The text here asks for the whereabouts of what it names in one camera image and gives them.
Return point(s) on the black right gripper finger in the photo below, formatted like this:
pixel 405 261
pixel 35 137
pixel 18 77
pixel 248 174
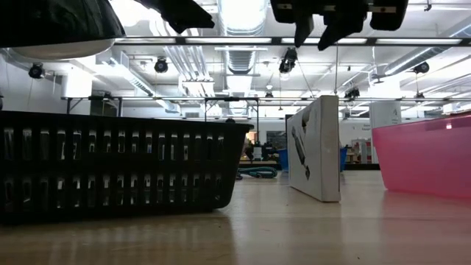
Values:
pixel 303 31
pixel 338 29

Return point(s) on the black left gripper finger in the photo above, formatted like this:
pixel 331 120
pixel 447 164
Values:
pixel 184 14

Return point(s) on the white product box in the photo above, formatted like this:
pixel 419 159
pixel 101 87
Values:
pixel 316 154

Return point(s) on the blue plastic basket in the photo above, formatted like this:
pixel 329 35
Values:
pixel 283 158

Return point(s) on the black plastic basket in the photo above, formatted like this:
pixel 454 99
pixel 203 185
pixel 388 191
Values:
pixel 110 169

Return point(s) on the pink translucent plastic bin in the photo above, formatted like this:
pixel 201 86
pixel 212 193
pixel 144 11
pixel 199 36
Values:
pixel 423 162

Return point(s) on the white room column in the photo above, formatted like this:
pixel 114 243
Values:
pixel 384 114

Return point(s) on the dark background equipment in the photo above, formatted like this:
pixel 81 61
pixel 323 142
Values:
pixel 257 151

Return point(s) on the silver ceiling air duct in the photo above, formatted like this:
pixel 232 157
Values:
pixel 241 59

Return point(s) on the black background rig frame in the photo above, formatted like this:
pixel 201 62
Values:
pixel 92 98

